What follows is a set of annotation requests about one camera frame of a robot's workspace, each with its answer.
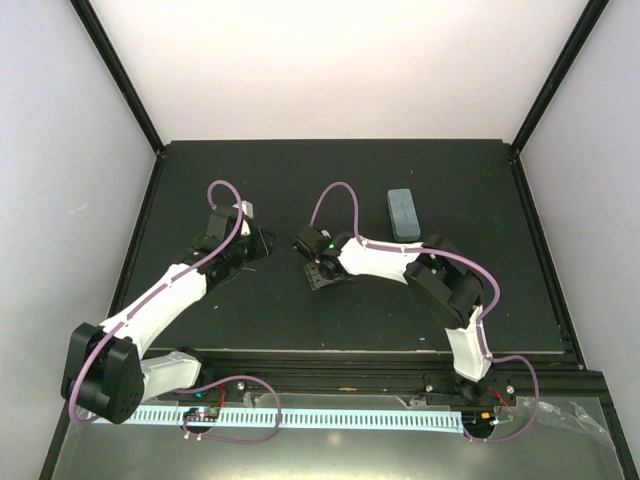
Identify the green lined glasses case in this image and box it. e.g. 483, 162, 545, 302
386, 188, 421, 243

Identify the black glasses case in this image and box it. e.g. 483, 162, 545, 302
304, 262, 356, 291

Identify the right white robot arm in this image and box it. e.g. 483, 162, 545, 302
293, 225, 491, 403

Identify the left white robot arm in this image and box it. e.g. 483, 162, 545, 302
61, 201, 274, 424

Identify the left circuit board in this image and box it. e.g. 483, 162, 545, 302
182, 407, 220, 424

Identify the circuit board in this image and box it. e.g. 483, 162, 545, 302
462, 411, 500, 428
182, 407, 220, 424

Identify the right circuit board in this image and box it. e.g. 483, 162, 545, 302
462, 411, 500, 428

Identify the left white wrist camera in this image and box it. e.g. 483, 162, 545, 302
240, 200, 254, 237

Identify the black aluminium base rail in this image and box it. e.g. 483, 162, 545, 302
157, 348, 606, 404

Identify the white slotted cable duct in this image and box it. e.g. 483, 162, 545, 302
125, 405, 464, 434

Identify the left black frame post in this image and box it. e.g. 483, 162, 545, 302
70, 0, 165, 156

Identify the black frame post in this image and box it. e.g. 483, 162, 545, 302
70, 0, 165, 156
508, 0, 612, 153

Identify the right black frame post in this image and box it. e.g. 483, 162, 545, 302
508, 0, 612, 153

